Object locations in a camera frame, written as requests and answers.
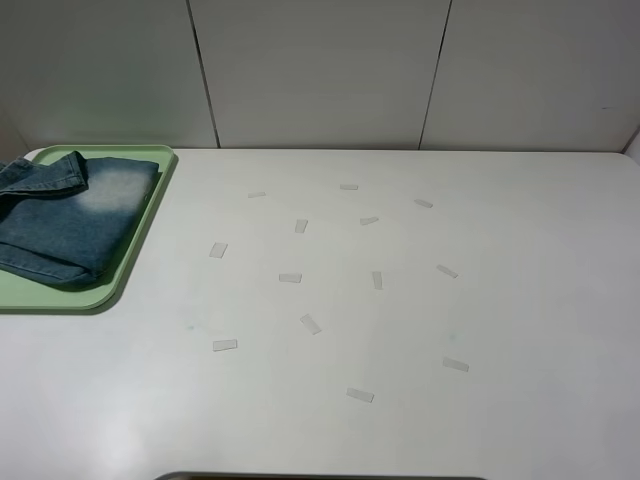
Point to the children's blue denim shorts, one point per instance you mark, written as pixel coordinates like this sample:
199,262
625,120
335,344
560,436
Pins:
62,224

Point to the light green plastic tray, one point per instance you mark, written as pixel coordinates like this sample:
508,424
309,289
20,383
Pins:
20,296

